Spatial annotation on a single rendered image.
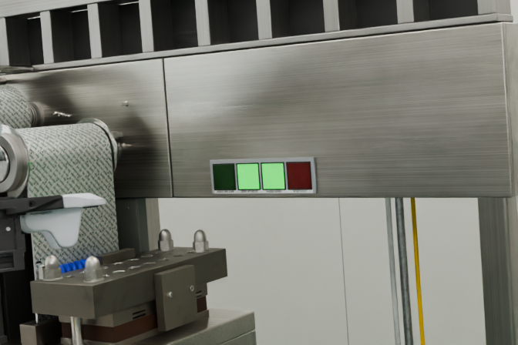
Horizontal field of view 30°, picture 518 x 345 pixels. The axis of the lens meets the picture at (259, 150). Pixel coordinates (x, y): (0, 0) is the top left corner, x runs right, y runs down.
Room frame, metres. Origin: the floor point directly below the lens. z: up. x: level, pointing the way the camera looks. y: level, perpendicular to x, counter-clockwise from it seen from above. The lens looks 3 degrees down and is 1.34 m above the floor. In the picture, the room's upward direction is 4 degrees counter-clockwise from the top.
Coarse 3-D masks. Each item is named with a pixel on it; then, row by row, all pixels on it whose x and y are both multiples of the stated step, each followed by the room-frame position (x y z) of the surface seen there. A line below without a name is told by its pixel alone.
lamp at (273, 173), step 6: (264, 168) 1.91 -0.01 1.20; (270, 168) 1.90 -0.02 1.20; (276, 168) 1.89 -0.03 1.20; (282, 168) 1.88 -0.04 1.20; (264, 174) 1.91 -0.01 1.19; (270, 174) 1.90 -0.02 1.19; (276, 174) 1.89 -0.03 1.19; (282, 174) 1.88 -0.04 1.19; (264, 180) 1.91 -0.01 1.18; (270, 180) 1.90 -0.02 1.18; (276, 180) 1.89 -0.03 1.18; (282, 180) 1.89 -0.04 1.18; (264, 186) 1.91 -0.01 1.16; (270, 186) 1.90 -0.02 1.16; (276, 186) 1.89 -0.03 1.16; (282, 186) 1.89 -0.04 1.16
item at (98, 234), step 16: (96, 176) 2.00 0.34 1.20; (112, 176) 2.04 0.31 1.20; (32, 192) 1.85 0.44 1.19; (48, 192) 1.89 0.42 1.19; (64, 192) 1.92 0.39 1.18; (80, 192) 1.96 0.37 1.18; (96, 192) 2.00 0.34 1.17; (112, 192) 2.03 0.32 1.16; (96, 208) 1.99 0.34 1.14; (112, 208) 2.03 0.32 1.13; (80, 224) 1.95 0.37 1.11; (96, 224) 1.99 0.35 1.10; (112, 224) 2.03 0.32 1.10; (32, 240) 1.85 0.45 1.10; (80, 240) 1.95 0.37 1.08; (96, 240) 1.99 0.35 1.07; (112, 240) 2.02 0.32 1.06; (64, 256) 1.91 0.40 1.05; (80, 256) 1.95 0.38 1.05
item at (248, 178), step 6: (240, 168) 1.94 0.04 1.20; (246, 168) 1.93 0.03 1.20; (252, 168) 1.92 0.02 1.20; (240, 174) 1.94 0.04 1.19; (246, 174) 1.93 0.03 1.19; (252, 174) 1.93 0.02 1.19; (240, 180) 1.94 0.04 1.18; (246, 180) 1.93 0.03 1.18; (252, 180) 1.93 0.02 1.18; (258, 180) 1.92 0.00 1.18; (240, 186) 1.94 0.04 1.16; (246, 186) 1.93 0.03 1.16; (252, 186) 1.93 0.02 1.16; (258, 186) 1.92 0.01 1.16
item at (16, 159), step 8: (0, 136) 1.85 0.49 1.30; (8, 136) 1.86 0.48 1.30; (0, 144) 1.86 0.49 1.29; (8, 144) 1.84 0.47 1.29; (16, 144) 1.85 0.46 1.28; (8, 152) 1.84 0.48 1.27; (16, 152) 1.84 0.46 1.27; (16, 160) 1.83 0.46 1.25; (16, 168) 1.83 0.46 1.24; (8, 176) 1.85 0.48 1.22; (16, 176) 1.84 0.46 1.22; (0, 184) 1.86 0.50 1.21; (8, 184) 1.85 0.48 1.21; (16, 184) 1.85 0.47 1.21; (0, 192) 1.86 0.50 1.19
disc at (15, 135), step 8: (8, 128) 1.86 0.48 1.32; (16, 136) 1.85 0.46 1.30; (24, 144) 1.84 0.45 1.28; (24, 152) 1.84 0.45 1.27; (24, 160) 1.84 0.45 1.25; (24, 168) 1.84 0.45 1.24; (24, 176) 1.84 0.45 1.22; (24, 184) 1.85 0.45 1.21; (8, 192) 1.87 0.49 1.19; (16, 192) 1.86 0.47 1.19
